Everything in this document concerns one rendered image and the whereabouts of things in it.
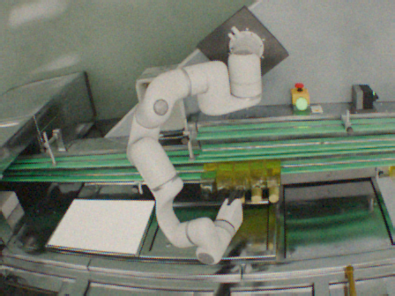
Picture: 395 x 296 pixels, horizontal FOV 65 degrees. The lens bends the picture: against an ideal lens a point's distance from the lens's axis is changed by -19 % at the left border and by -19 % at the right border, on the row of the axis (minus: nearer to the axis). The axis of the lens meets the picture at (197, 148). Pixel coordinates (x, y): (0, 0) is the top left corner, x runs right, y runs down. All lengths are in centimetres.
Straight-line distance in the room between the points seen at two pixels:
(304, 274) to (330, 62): 82
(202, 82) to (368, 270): 79
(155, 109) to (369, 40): 93
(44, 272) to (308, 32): 139
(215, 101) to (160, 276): 58
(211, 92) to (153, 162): 25
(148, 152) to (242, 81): 34
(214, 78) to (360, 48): 70
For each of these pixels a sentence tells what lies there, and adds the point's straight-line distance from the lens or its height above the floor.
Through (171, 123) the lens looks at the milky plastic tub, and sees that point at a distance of 151.
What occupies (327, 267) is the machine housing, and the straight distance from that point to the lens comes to 117.
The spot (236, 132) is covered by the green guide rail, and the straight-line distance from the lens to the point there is 134.
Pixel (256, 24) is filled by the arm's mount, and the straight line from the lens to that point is 134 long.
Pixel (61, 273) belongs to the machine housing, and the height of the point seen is 143.
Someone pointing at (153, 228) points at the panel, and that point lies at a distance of 137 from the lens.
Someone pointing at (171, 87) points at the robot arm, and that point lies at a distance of 95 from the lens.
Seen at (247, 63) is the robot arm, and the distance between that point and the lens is 105.
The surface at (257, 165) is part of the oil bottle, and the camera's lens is 134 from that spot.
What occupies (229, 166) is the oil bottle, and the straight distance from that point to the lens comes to 136.
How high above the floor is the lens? 213
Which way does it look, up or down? 58 degrees down
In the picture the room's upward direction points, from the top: 163 degrees counter-clockwise
